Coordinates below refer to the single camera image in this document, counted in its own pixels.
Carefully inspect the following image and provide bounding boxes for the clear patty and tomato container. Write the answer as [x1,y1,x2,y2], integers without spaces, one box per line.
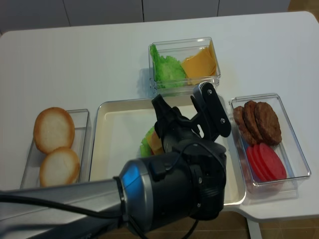
[227,94,311,193]

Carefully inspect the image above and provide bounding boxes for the clear lettuce and cheese container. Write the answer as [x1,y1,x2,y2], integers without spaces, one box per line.
[149,37,221,96]

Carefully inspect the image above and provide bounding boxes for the bun half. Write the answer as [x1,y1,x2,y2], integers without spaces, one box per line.
[39,147,80,187]
[33,107,75,154]

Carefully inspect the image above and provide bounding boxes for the green lettuce on burger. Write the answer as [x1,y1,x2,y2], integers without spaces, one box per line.
[140,127,155,157]

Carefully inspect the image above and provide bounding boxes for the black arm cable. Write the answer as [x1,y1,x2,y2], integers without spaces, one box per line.
[0,143,200,239]

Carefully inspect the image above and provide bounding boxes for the left brown patty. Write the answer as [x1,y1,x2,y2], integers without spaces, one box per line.
[233,106,257,146]

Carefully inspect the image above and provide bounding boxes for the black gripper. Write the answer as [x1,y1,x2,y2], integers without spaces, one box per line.
[143,82,231,221]

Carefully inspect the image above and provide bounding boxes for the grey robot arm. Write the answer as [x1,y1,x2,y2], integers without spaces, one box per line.
[0,82,231,239]

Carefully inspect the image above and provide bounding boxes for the stacked cheese slices in container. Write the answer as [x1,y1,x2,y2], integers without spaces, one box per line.
[181,41,217,85]

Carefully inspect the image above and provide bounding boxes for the white metal baking tray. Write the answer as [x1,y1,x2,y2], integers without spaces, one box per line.
[90,99,246,208]

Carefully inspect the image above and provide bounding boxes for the front bun half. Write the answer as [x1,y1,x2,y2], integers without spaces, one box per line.
[39,147,80,187]

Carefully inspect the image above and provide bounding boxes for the middle brown patty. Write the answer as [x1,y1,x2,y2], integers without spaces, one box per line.
[243,101,264,143]

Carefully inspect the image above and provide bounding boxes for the right red tomato slice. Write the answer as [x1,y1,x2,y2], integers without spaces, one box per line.
[258,143,287,180]

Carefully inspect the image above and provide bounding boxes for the right brown patty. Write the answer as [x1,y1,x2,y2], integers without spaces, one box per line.
[254,102,282,146]

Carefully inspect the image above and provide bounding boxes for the left red tomato slice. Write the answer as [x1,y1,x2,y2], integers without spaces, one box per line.
[246,146,262,182]

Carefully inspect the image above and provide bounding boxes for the brown patty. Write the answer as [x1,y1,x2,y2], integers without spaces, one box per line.
[254,102,282,146]
[243,101,264,143]
[233,106,257,146]

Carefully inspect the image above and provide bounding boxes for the green lettuce in container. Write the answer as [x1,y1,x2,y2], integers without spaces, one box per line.
[150,44,186,89]

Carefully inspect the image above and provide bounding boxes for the middle red tomato slice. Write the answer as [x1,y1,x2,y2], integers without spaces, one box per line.
[252,144,271,182]

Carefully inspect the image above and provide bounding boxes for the rear bun half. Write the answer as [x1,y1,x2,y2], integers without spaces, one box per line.
[33,107,75,154]

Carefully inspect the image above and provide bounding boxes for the yellow cheese slice on burger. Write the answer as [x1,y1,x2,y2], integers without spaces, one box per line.
[147,131,164,155]

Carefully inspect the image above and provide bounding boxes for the clear bun container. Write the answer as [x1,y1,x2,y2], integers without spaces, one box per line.
[20,109,92,189]

